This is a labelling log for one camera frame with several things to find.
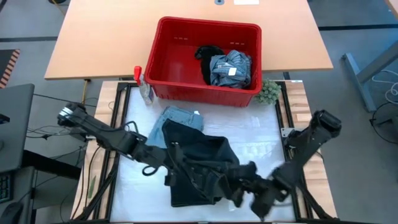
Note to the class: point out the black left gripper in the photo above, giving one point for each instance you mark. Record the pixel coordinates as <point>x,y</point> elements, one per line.
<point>192,172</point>

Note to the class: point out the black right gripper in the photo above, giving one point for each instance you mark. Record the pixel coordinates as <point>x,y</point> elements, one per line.
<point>280,185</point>

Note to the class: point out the black pants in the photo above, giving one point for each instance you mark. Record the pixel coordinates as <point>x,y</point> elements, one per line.
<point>199,137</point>

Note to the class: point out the light blue denim jeans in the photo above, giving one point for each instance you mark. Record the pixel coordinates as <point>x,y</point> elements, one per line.
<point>180,119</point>

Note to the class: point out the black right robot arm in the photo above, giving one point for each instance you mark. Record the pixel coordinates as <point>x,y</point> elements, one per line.
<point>311,137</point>

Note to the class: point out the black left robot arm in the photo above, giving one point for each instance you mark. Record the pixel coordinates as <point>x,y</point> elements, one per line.
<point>102,133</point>

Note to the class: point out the red plastic laundry bin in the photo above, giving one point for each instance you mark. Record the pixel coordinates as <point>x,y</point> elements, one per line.
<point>174,62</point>

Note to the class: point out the small green potted plant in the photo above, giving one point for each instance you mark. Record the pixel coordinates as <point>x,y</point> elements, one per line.
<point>267,92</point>

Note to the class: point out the blue striped garment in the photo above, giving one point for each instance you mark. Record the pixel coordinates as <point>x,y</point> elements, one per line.
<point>224,77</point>

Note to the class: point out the clear spray bottle red trigger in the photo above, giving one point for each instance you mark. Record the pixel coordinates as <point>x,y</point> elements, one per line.
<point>146,91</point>

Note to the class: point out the black crumpled garment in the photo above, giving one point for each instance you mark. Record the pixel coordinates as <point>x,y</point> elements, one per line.
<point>205,54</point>

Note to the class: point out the green plastic strip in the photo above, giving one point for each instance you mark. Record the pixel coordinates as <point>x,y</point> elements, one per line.
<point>92,186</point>

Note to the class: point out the plywood table base board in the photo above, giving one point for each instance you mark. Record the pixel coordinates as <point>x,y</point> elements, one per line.
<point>104,109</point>

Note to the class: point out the grey metal desk leg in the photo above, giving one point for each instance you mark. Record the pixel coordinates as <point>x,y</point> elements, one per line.
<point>360,84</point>

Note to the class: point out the white desk label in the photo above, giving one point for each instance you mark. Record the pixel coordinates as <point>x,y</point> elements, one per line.
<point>245,2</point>

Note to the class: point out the black side desk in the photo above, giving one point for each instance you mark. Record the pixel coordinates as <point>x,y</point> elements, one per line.
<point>49,163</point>

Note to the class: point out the tan wooden desk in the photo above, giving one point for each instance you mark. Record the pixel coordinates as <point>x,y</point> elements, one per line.
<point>109,37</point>
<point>394,4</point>

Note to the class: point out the black computer mouse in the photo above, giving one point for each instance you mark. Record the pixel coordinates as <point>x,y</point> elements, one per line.
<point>11,214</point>

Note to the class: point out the black keyboard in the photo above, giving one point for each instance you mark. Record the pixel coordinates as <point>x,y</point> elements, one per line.
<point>5,188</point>

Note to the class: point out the black floor mat striped edge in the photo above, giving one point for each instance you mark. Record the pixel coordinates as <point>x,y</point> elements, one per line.
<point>4,62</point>

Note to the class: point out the silver corner bracket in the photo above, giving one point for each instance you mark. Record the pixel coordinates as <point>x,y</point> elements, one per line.
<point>286,132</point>

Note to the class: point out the black aluminium table frame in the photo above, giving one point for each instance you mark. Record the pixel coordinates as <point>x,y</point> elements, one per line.
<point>107,205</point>

